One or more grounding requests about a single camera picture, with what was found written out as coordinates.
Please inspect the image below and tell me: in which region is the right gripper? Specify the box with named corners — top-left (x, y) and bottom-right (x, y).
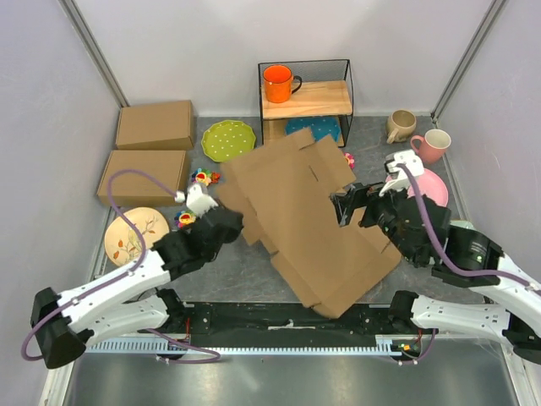
top-left (330, 174), bottom-right (422, 265)

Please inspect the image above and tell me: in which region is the large cardboard box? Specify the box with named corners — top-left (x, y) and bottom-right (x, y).
top-left (216, 129), bottom-right (402, 319)

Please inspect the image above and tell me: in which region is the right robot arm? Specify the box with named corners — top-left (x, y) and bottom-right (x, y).
top-left (331, 184), bottom-right (540, 364)

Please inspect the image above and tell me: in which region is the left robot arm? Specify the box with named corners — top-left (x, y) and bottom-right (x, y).
top-left (30, 206), bottom-right (243, 370)

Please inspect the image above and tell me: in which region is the closed cardboard box front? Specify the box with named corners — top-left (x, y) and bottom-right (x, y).
top-left (96, 150), bottom-right (191, 207)

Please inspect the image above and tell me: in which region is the closed cardboard box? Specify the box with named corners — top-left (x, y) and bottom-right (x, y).
top-left (115, 101), bottom-right (195, 151)
top-left (96, 150), bottom-right (191, 207)

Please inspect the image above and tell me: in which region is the closed cardboard box rear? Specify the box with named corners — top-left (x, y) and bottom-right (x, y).
top-left (115, 101), bottom-right (195, 151)

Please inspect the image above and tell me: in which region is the pink round plate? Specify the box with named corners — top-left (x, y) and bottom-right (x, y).
top-left (416, 169), bottom-right (449, 207)

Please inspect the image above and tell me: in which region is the pink flower toy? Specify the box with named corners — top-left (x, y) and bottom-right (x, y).
top-left (344, 152), bottom-right (355, 169)

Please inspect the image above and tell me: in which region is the pink mug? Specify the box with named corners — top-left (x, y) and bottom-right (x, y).
top-left (410, 129), bottom-right (451, 165)

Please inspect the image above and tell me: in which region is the mint rectangular plate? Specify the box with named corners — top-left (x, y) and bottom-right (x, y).
top-left (450, 220), bottom-right (475, 230)

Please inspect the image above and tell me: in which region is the beige ceramic mug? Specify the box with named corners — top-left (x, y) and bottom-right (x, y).
top-left (385, 109), bottom-right (417, 144)

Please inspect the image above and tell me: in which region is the blue dotted plate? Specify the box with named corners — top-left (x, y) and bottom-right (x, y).
top-left (284, 116), bottom-right (342, 145)

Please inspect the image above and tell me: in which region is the orange mug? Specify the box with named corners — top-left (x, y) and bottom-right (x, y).
top-left (263, 64), bottom-right (303, 103)

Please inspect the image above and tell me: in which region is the green dotted plate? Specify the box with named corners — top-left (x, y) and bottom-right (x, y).
top-left (201, 120), bottom-right (256, 162)

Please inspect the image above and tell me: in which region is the rainbow flower toy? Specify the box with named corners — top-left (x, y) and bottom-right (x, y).
top-left (191, 167), bottom-right (221, 186)
top-left (174, 209), bottom-right (197, 229)

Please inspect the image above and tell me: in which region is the beige bird plate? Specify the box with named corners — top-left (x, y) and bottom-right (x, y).
top-left (104, 207), bottom-right (170, 266)

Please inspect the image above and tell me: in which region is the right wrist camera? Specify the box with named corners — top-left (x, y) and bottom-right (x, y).
top-left (379, 149), bottom-right (424, 197)

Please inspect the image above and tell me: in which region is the grey cable duct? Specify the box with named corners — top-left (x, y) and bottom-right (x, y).
top-left (86, 331), bottom-right (402, 356)

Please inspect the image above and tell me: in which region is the black wire wooden shelf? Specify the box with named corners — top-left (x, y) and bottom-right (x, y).
top-left (258, 58), bottom-right (354, 147)

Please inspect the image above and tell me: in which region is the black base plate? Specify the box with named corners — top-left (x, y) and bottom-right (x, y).
top-left (139, 287), bottom-right (424, 352)

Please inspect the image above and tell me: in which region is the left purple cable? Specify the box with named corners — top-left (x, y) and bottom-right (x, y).
top-left (19, 168), bottom-right (187, 361)

